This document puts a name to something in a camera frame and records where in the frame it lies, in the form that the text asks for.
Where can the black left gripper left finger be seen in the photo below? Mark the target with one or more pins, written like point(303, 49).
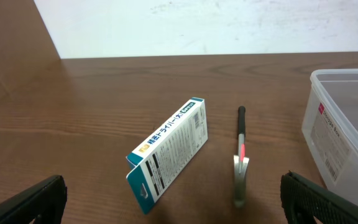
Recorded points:
point(43, 202)

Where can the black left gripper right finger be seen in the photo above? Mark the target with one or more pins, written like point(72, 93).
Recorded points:
point(305, 202)

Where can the small hammer black handle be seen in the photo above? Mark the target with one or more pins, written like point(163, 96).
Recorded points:
point(241, 162)

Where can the clear plastic storage container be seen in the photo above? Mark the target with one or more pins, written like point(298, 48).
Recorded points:
point(330, 128)

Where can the white blue screwdriver box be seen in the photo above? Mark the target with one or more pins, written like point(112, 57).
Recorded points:
point(158, 160)

